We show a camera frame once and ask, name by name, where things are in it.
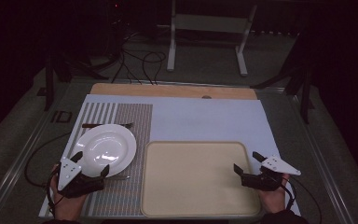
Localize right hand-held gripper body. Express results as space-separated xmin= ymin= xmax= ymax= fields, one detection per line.
xmin=241 ymin=154 xmax=302 ymax=192

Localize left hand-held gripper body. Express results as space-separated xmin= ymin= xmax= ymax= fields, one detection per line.
xmin=56 ymin=156 xmax=105 ymax=200

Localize white plate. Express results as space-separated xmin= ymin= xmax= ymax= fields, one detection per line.
xmin=74 ymin=123 xmax=137 ymax=178

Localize person's right hand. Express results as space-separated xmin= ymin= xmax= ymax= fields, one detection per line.
xmin=257 ymin=173 xmax=291 ymax=215

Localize person's left hand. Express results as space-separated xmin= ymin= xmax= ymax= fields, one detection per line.
xmin=49 ymin=163 xmax=89 ymax=222

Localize metal knife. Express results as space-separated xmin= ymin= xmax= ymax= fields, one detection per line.
xmin=104 ymin=175 xmax=132 ymax=182

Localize striped placemat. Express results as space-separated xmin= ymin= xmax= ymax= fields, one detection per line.
xmin=65 ymin=102 xmax=154 ymax=217

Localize beige tray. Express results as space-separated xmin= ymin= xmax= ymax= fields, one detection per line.
xmin=140 ymin=140 xmax=263 ymax=218

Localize light blue table sheet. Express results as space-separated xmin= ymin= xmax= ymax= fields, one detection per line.
xmin=38 ymin=93 xmax=302 ymax=218

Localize black stand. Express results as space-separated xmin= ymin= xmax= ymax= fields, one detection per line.
xmin=250 ymin=27 xmax=316 ymax=125
xmin=36 ymin=50 xmax=110 ymax=112

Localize wooden table board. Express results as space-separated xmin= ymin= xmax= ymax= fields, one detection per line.
xmin=89 ymin=82 xmax=259 ymax=101

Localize white metal stand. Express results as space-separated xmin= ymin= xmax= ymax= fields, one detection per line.
xmin=157 ymin=0 xmax=259 ymax=77

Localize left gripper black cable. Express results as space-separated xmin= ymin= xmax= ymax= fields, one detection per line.
xmin=23 ymin=132 xmax=73 ymax=218

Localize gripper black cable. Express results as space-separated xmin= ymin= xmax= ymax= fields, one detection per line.
xmin=23 ymin=132 xmax=73 ymax=218
xmin=279 ymin=174 xmax=324 ymax=224

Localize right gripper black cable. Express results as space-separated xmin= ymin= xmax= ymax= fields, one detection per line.
xmin=279 ymin=174 xmax=324 ymax=224

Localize fork with dark handle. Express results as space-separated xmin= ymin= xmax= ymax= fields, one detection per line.
xmin=81 ymin=121 xmax=135 ymax=130

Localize black floor cables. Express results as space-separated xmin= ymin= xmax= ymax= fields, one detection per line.
xmin=106 ymin=29 xmax=168 ymax=86

